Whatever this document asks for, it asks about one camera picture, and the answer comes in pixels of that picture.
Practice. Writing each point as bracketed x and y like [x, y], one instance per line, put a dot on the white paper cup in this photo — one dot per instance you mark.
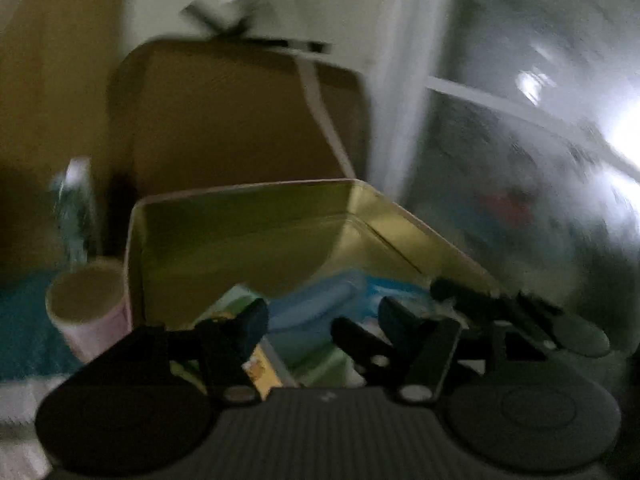
[88, 305]

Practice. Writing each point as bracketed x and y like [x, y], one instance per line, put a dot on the green drink carton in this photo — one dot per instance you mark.
[74, 208]

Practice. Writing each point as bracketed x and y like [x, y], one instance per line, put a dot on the large brown cardboard panel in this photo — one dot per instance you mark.
[56, 58]

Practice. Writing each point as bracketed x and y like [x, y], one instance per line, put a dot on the yellow card packet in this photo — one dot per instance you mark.
[262, 369]

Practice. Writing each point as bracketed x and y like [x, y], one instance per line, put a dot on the small green pineapple box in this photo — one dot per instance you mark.
[230, 304]

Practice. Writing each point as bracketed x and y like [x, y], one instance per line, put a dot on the frosted floral glass door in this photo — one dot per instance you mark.
[512, 128]

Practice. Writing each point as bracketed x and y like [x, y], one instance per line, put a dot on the pink tin box gold interior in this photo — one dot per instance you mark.
[186, 249]

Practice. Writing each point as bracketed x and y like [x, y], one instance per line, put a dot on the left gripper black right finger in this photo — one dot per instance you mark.
[422, 350]

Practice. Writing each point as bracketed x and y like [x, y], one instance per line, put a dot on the light green soft cloth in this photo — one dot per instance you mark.
[330, 368]

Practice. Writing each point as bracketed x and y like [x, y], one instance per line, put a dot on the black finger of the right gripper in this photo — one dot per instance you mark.
[477, 307]
[371, 355]

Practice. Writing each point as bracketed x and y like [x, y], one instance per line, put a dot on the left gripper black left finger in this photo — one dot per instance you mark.
[214, 351]

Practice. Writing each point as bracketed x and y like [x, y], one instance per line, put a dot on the teal knitted cloth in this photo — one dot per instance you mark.
[30, 345]

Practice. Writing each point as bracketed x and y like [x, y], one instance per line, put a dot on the blue soft pouch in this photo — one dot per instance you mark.
[300, 322]

